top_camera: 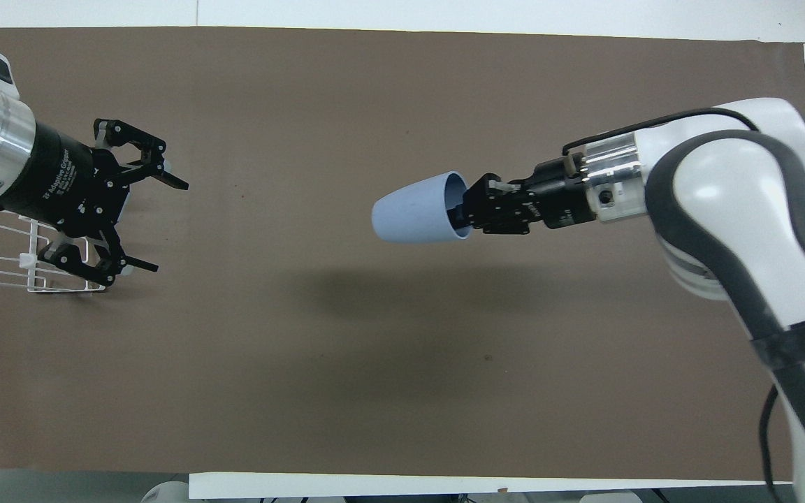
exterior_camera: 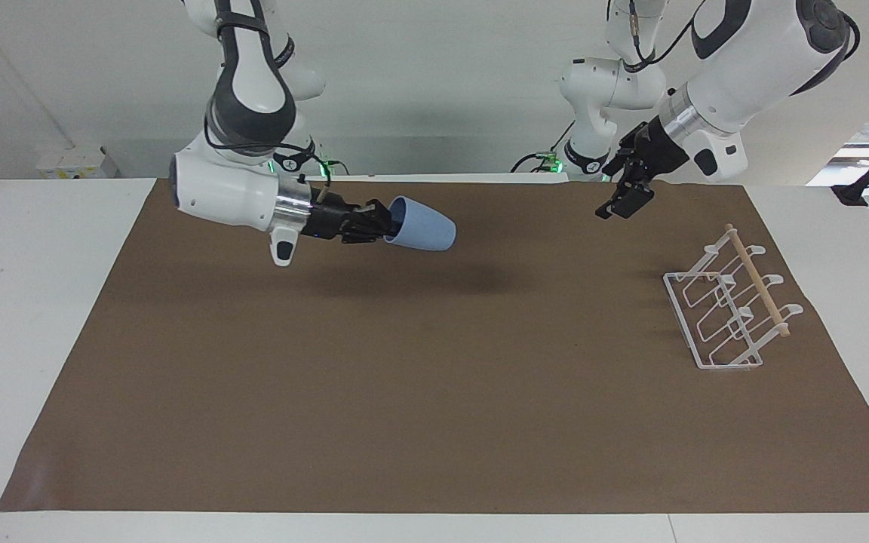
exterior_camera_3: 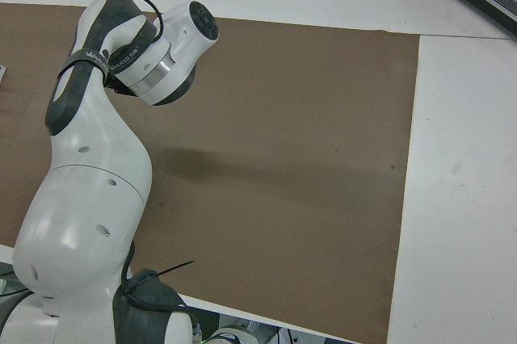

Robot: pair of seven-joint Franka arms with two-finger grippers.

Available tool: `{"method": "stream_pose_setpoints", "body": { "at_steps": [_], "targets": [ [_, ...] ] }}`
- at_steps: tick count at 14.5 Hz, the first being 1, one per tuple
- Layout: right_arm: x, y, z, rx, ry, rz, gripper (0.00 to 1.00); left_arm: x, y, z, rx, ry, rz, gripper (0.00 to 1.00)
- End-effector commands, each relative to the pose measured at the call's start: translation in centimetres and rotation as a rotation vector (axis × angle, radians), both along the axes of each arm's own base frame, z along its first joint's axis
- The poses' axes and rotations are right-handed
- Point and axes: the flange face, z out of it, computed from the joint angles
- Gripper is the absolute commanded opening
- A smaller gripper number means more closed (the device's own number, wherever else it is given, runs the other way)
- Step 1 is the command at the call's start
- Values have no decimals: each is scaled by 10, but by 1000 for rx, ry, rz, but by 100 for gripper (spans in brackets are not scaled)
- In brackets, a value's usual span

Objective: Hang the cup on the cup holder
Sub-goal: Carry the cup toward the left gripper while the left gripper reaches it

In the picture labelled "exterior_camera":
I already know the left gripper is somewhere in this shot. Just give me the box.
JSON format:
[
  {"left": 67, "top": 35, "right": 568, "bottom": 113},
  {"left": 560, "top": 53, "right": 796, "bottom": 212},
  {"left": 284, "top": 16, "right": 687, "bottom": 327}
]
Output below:
[{"left": 594, "top": 115, "right": 690, "bottom": 221}]

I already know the white wire cup holder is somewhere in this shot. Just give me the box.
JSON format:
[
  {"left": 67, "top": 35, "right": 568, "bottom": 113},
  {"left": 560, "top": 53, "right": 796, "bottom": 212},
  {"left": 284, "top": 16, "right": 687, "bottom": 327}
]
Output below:
[{"left": 663, "top": 223, "right": 805, "bottom": 371}]

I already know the black cable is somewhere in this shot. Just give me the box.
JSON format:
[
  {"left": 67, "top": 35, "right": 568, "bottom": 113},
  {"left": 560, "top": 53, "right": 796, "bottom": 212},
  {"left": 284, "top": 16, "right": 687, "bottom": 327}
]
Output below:
[
  {"left": 510, "top": 121, "right": 576, "bottom": 174},
  {"left": 606, "top": 0, "right": 710, "bottom": 75},
  {"left": 296, "top": 151, "right": 334, "bottom": 206}
]

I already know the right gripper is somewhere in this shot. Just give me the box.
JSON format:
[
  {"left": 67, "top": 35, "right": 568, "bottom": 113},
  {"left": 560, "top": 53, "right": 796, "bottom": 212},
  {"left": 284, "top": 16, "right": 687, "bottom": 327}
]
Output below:
[{"left": 306, "top": 189, "right": 395, "bottom": 245}]

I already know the white wall socket box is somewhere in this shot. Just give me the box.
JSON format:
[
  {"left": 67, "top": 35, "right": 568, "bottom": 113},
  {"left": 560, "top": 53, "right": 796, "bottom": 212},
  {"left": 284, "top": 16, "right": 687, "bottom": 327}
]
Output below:
[{"left": 35, "top": 146, "right": 118, "bottom": 180}]

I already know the light blue cup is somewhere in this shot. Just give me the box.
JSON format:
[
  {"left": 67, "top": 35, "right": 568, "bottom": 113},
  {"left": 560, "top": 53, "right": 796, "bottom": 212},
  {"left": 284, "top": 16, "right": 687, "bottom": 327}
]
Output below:
[{"left": 384, "top": 195, "right": 457, "bottom": 252}]

